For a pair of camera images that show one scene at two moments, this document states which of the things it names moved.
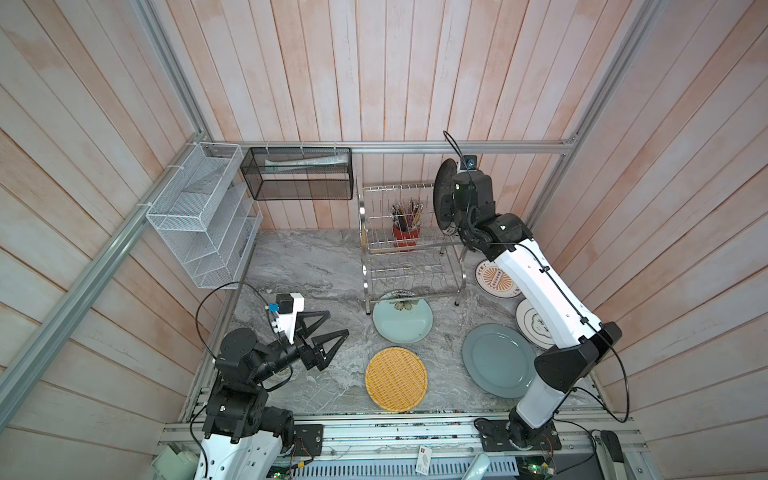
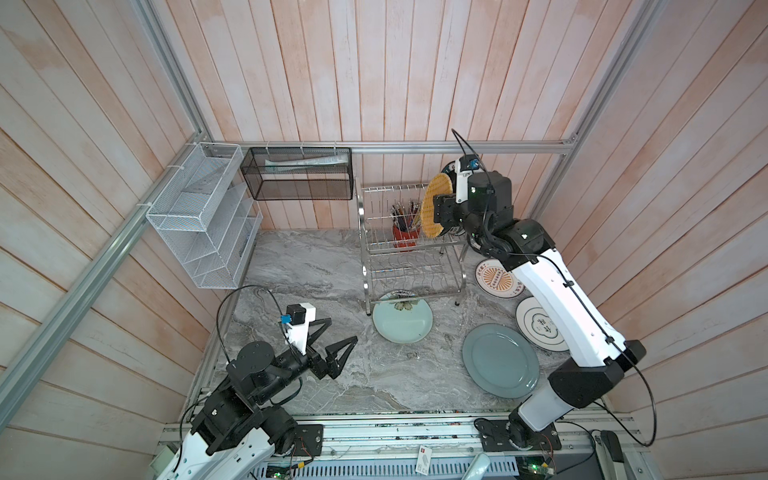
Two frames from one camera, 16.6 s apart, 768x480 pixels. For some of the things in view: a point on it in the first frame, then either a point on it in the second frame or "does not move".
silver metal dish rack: [405, 255] does not move
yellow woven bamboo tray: [396, 379] to [438, 185]
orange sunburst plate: [494, 281] does not move
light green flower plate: [402, 316] does not move
